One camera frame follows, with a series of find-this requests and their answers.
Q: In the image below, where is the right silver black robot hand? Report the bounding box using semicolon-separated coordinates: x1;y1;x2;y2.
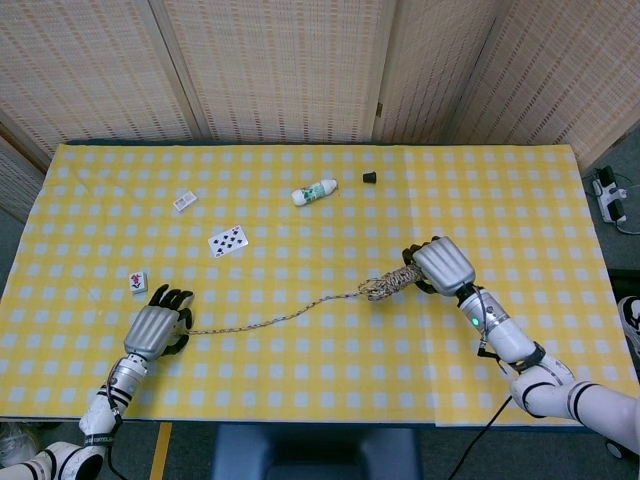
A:
402;235;477;297

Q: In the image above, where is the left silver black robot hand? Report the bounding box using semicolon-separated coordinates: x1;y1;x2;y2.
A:
123;283;196;362

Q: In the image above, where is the speckled beige braided rope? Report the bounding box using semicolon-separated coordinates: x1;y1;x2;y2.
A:
184;264;426;337

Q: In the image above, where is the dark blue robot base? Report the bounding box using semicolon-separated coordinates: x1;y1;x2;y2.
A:
209;423;426;480

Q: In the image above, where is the yellow white checkered tablecloth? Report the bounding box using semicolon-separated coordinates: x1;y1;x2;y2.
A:
0;143;640;427

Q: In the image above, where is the nine of spades playing card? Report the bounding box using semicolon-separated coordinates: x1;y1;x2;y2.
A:
207;224;250;260

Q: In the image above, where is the yellow floor tape strip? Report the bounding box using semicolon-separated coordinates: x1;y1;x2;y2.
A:
149;422;174;480

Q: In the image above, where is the small white printed box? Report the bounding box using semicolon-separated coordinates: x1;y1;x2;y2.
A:
172;190;199;214

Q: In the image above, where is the white plastic bottle green label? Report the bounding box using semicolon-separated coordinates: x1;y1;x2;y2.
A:
291;178;339;208

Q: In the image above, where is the white power strip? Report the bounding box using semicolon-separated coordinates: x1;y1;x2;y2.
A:
592;167;631;225

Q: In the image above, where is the black and white sneaker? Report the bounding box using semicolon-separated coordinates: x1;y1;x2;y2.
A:
617;295;640;359

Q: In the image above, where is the woven beige screen panel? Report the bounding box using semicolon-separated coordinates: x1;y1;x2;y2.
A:
0;124;51;224
0;0;201;156
149;0;396;144
372;0;506;146
449;0;640;169

